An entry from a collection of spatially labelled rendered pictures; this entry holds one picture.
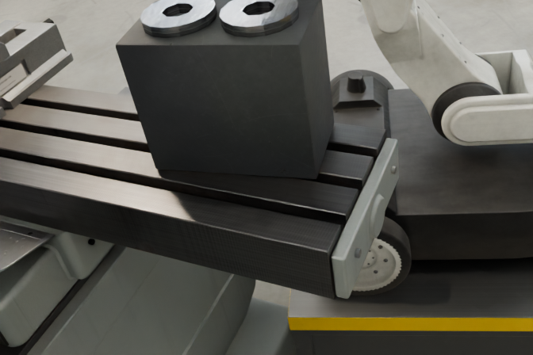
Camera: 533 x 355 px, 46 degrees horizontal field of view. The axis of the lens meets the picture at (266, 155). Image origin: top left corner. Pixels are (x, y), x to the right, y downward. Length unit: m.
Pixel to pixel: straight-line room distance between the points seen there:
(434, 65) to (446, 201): 0.27
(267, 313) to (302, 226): 0.89
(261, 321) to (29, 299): 0.75
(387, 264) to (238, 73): 0.68
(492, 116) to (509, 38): 1.77
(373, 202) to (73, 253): 0.44
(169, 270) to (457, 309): 0.57
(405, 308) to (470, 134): 0.37
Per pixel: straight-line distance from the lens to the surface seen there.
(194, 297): 1.34
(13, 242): 0.93
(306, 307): 1.31
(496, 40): 3.00
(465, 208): 1.26
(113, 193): 0.82
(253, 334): 1.55
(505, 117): 1.28
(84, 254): 0.97
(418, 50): 1.21
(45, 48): 1.16
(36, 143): 0.98
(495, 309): 1.32
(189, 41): 0.70
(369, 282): 1.30
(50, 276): 0.97
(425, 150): 1.39
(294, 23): 0.70
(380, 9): 1.13
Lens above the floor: 1.43
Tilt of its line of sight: 37 degrees down
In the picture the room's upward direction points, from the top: 11 degrees counter-clockwise
